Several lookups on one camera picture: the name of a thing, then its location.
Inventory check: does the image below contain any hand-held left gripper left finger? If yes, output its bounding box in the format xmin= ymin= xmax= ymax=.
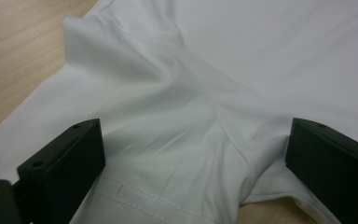
xmin=16 ymin=118 xmax=107 ymax=224

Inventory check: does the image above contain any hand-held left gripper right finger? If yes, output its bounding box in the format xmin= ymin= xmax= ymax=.
xmin=284 ymin=117 xmax=358 ymax=224

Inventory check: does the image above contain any white garment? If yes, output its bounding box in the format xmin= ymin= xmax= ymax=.
xmin=0 ymin=0 xmax=358 ymax=224

